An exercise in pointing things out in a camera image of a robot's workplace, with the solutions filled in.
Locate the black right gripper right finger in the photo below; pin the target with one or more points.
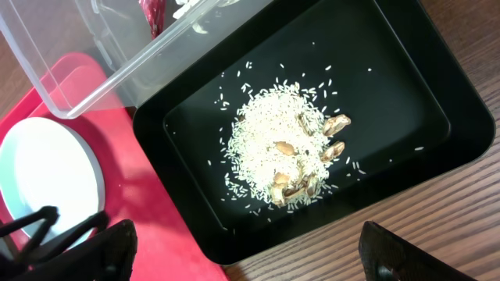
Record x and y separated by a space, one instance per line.
387 257

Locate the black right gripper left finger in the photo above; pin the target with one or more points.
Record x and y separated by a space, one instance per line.
108 256

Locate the light blue plate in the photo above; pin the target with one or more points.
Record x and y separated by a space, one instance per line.
45 163

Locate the black food waste tray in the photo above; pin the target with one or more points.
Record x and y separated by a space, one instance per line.
414 113

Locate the clear plastic waste bin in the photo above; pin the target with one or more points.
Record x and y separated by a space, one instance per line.
88 55

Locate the pile of rice scraps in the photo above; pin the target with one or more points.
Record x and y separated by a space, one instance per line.
283 143

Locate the red plastic tray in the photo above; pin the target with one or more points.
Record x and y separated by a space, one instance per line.
166 248

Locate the red candy wrapper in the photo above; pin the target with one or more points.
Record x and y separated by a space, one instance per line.
154 11

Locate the crumpled white tissue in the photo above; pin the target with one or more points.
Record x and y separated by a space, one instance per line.
186 5

